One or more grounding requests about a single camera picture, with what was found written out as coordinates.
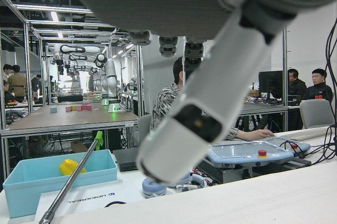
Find white grey left robot hand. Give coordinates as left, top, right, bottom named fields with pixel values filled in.
left=59, top=0, right=337, bottom=186

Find person in patterned jacket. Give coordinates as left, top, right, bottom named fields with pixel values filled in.
left=150, top=56, right=276, bottom=142

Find grey office chair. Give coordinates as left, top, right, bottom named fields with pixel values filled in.
left=137, top=114, right=153, bottom=143
left=299, top=99, right=335, bottom=130

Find black computer monitor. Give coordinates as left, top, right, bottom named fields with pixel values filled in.
left=258, top=70, right=284, bottom=96

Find brown wooden table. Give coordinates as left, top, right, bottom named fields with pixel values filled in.
left=6, top=102, right=140, bottom=131

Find black laptop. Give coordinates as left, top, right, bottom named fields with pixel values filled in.
left=113, top=147, right=140, bottom=172

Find person in brown jacket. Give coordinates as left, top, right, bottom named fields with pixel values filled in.
left=7, top=65, right=27, bottom=103

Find brown cardboard box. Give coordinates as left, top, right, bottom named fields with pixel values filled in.
left=70, top=140, right=89, bottom=153

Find blue grey teach pendant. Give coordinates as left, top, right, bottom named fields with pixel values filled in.
left=207, top=141, right=295, bottom=168
left=273, top=135, right=311, bottom=156

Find person in black badge jacket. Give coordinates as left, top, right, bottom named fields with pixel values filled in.
left=301, top=68, right=334, bottom=103

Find light blue headphones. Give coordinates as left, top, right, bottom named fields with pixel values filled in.
left=142, top=172, right=206, bottom=200

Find black ribbed controller box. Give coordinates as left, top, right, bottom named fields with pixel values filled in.
left=196, top=158, right=312, bottom=184

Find yellow bell pepper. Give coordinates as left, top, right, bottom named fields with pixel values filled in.
left=58, top=159, right=87, bottom=176

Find white printed box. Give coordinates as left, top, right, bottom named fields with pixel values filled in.
left=35, top=175, right=144, bottom=224

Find white keyboard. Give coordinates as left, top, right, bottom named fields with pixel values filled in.
left=279, top=126, right=333, bottom=141

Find metal rod with green end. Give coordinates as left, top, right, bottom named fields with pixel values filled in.
left=38, top=130, right=105, bottom=224

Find light blue plastic bin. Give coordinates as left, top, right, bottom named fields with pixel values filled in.
left=2, top=149, right=118, bottom=219

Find aluminium frame cell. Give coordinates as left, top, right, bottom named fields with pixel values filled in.
left=0, top=0, right=144, bottom=135

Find black hanging cables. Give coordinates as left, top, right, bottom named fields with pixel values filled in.
left=323, top=18, right=337, bottom=160

